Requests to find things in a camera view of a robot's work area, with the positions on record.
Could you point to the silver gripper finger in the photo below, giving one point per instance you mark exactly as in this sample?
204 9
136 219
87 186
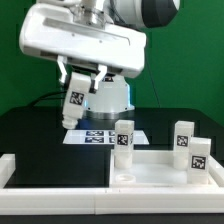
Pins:
102 71
65 76

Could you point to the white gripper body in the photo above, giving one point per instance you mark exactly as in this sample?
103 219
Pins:
49 31

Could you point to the white square table top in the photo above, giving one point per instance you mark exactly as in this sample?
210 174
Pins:
155 169

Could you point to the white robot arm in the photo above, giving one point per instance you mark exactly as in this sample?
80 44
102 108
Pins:
113 95

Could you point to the tag marker sheet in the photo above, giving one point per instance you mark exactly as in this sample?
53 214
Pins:
100 137

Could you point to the white U-shaped fence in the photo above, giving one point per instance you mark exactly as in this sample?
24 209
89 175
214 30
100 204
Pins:
110 200

